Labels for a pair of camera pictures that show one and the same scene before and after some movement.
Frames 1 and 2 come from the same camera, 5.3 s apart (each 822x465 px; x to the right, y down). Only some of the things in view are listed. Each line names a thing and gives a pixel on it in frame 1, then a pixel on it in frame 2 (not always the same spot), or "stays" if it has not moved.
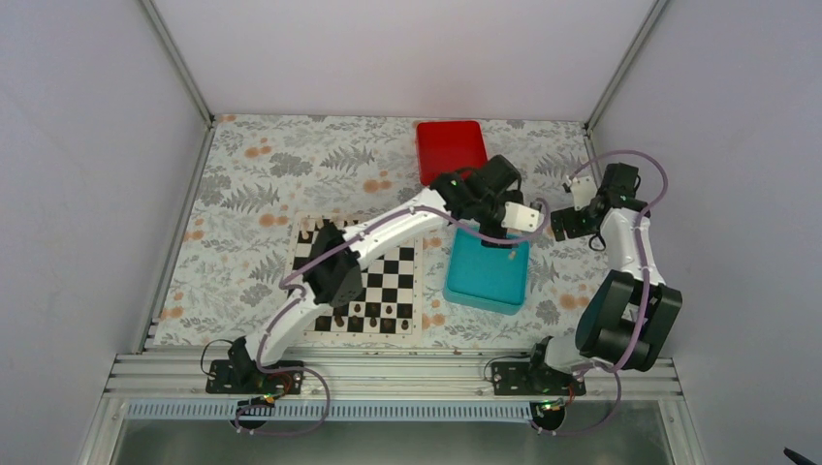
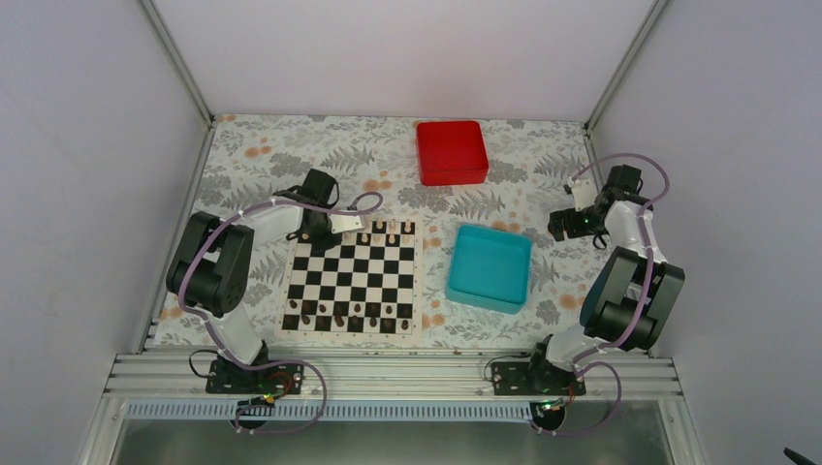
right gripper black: x=573 y=229 stays
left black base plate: x=249 y=379 stays
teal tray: x=488 y=278 stays
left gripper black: x=486 y=232 → x=320 y=244
